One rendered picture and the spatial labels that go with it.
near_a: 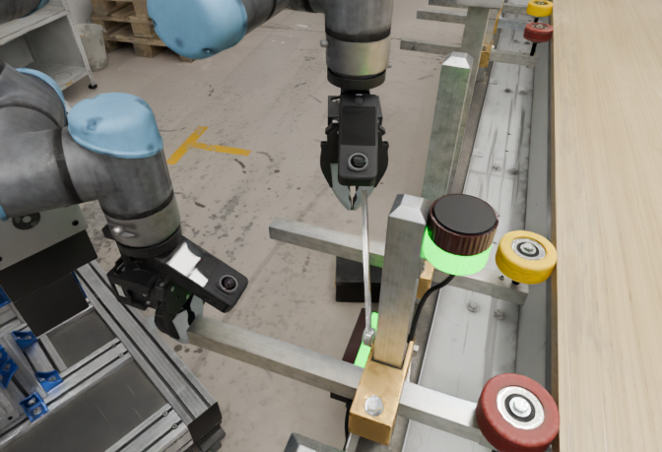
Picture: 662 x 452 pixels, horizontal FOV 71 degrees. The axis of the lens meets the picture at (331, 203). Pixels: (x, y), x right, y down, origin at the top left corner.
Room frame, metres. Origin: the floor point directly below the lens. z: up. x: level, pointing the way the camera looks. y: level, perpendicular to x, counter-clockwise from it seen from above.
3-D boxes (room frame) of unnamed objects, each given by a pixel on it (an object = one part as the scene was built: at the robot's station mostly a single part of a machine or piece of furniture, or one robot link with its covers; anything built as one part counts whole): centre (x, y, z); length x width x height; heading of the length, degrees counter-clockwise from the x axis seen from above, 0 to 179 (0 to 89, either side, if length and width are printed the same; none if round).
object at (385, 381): (0.31, -0.07, 0.85); 0.14 x 0.06 x 0.05; 160
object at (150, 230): (0.39, 0.21, 1.05); 0.08 x 0.08 x 0.05
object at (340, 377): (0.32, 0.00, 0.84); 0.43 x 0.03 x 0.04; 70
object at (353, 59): (0.54, -0.03, 1.18); 0.08 x 0.08 x 0.05
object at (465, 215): (0.32, -0.12, 1.01); 0.06 x 0.06 x 0.22; 70
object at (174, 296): (0.40, 0.22, 0.96); 0.09 x 0.08 x 0.12; 70
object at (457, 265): (0.32, -0.12, 1.08); 0.06 x 0.06 x 0.02
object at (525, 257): (0.48, -0.28, 0.85); 0.08 x 0.08 x 0.11
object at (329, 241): (0.55, -0.10, 0.82); 0.44 x 0.03 x 0.04; 70
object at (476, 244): (0.32, -0.12, 1.10); 0.06 x 0.06 x 0.02
